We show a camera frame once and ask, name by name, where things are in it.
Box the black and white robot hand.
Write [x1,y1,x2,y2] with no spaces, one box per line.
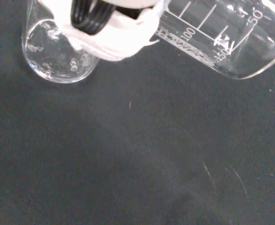
[39,0,165,62]

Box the black cloth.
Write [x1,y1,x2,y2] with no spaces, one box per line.
[0,0,275,225]

